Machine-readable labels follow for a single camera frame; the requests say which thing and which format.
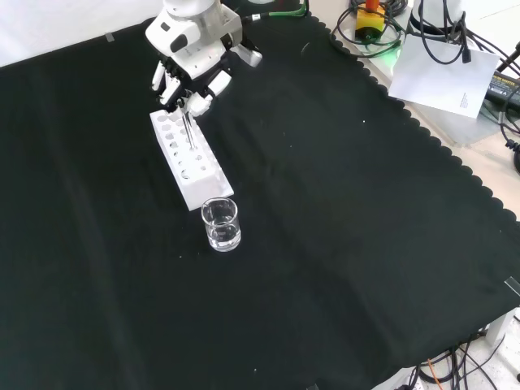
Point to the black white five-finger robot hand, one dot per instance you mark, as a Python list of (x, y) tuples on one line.
[(191, 44)]

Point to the white test tube rack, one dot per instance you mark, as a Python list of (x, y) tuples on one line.
[(200, 196)]

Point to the clear cloth clip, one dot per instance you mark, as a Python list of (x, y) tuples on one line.
[(313, 386), (513, 283), (109, 37)]

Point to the yellow stop button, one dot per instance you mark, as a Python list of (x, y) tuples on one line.
[(369, 21)]

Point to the small glass beaker with water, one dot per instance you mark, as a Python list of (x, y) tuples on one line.
[(223, 240)]

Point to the black table cloth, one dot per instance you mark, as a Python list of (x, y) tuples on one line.
[(325, 203)]

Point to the white paper sheet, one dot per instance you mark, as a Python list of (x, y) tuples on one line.
[(438, 77)]

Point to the black power adapter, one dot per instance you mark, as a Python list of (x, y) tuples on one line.
[(503, 87)]

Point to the white bench leg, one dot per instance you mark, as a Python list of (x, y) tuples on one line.
[(501, 327)]

